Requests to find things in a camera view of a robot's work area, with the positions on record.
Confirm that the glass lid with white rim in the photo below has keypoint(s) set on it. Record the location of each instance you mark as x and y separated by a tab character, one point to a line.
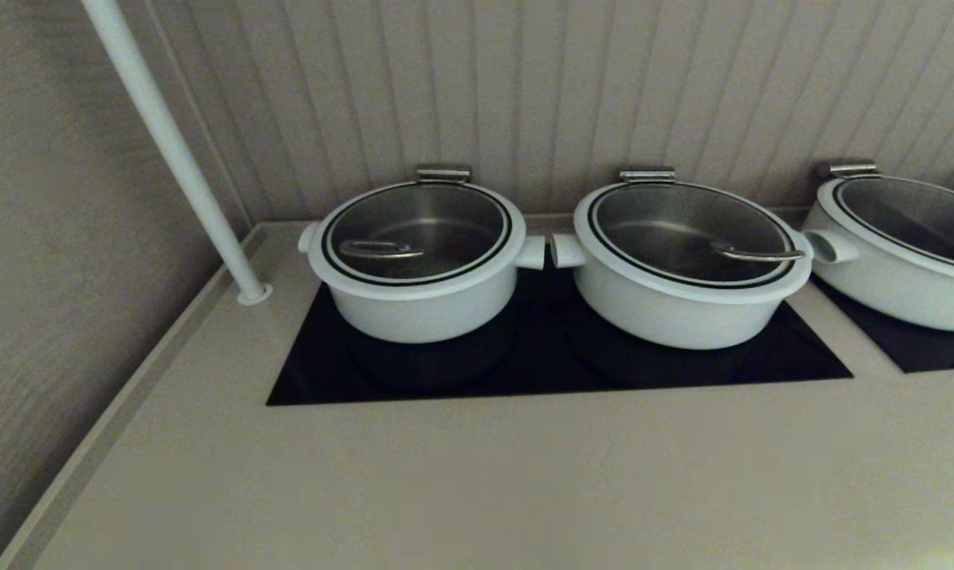
445	222
912	210
667	222

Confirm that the black glass induction cooktop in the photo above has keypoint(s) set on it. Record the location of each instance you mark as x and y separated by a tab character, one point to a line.
540	372
920	352

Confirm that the white round pole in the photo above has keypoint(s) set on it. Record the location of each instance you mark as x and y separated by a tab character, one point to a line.
168	134

